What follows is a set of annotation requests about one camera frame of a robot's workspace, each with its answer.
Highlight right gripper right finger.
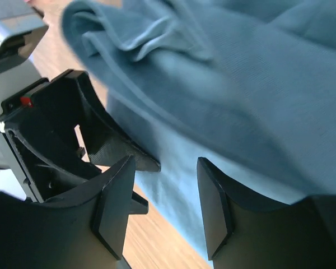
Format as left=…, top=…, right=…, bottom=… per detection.
left=197, top=157, right=336, bottom=268

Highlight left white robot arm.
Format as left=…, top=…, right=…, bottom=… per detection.
left=0, top=69, right=160, bottom=207

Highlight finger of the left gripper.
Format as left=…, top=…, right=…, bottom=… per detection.
left=78, top=72, right=161, bottom=172
left=128, top=191, right=149, bottom=215

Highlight grey blue t shirt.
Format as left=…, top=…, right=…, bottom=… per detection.
left=62, top=1, right=336, bottom=257

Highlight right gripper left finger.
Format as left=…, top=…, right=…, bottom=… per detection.
left=0, top=157, right=136, bottom=268

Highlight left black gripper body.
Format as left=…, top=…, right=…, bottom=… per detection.
left=0, top=69, right=101, bottom=202

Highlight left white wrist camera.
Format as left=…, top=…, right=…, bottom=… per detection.
left=0, top=1, right=48, bottom=115

